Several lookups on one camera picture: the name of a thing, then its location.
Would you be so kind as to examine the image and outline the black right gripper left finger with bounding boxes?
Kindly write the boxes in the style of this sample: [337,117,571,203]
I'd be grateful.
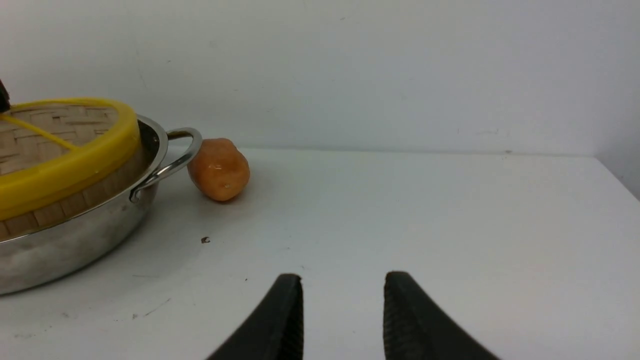
[208,273,305,360]

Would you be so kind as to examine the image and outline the bamboo steamer basket yellow rim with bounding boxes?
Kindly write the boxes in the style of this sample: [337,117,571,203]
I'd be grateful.
[0,146,153,240]

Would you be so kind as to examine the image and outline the woven bamboo steamer lid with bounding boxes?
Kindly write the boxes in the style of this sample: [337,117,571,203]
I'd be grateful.
[1,97,142,219]

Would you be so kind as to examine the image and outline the orange toy potato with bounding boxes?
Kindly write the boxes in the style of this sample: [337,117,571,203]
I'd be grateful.
[187,137,250,202]

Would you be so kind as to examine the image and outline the stainless steel pot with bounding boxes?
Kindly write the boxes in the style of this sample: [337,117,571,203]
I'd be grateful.
[0,115,203,296]

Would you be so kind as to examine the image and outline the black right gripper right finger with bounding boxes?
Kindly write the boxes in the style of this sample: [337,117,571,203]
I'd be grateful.
[382,271,498,360]

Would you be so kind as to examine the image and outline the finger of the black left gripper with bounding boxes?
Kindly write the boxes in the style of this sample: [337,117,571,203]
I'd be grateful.
[0,80,11,113]

